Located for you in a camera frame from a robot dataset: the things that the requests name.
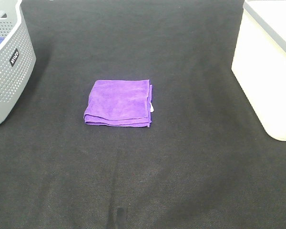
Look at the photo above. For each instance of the purple microfiber towel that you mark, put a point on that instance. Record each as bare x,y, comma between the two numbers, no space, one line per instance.
120,103

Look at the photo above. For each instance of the black fabric table cover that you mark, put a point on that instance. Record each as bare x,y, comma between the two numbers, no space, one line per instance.
204,163

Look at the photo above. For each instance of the white plastic storage bin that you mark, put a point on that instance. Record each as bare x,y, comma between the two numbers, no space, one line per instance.
259,62

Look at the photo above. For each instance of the grey perforated plastic basket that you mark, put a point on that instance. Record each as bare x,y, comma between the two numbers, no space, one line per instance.
17,56

